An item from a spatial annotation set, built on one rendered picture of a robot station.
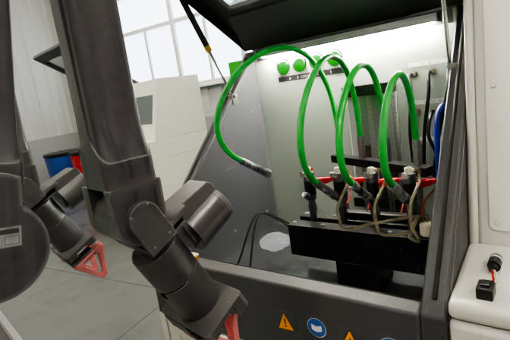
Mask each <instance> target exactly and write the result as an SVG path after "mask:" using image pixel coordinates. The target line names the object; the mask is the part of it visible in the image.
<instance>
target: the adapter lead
mask: <svg viewBox="0 0 510 340"><path fill-rule="evenodd" d="M502 263H503V258H502V256H501V255H499V254H497V253H492V254H491V255H490V257H489V259H488V263H487V267H488V270H489V271H490V272H491V275H492V278H493V280H492V281H491V280H486V279H479V281H478V283H477V287H476V288H475V291H476V298H477V299H481V300H484V301H491V302H493V300H494V297H495V295H496V284H497V283H498V281H499V279H498V276H497V272H498V271H499V270H500V269H501V266H502ZM493 273H495V276H496V281H495V278H494V275H493ZM494 281H495V282H494Z"/></svg>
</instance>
